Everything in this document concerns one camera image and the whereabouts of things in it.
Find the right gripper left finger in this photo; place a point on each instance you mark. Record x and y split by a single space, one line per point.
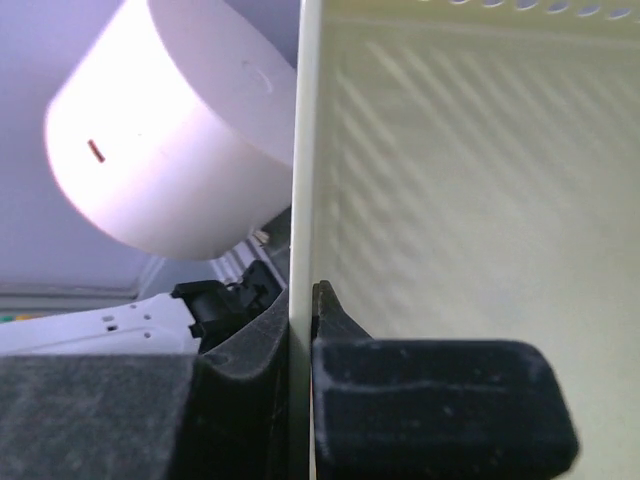
218 415

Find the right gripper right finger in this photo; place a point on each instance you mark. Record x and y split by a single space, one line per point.
432 409

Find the pale yellow perforated basket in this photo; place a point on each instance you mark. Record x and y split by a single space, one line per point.
470 169

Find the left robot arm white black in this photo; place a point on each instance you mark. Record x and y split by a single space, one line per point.
193 318

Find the cream cylindrical appliance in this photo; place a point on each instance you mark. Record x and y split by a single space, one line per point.
174 134

